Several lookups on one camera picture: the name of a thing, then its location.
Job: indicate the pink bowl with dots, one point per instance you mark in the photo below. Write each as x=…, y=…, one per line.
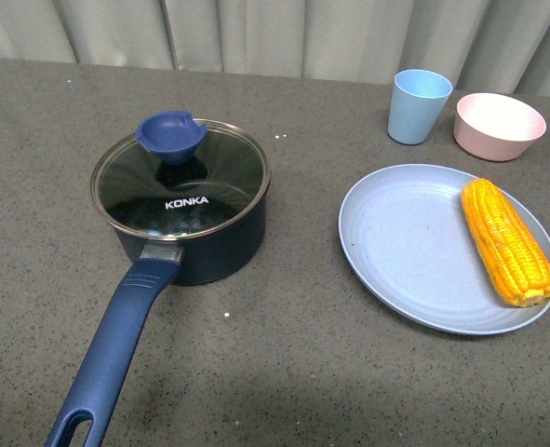
x=496, y=127

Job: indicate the light blue plate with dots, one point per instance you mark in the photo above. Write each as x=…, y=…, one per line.
x=403, y=231

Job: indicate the light blue cup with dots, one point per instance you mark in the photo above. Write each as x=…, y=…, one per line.
x=417, y=101

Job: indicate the dark blue saucepan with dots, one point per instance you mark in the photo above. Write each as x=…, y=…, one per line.
x=188, y=262

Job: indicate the yellow corn cob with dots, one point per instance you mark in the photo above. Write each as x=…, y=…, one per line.
x=517, y=266

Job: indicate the glass pot lid blue knob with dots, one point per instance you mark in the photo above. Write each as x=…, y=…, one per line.
x=178, y=177

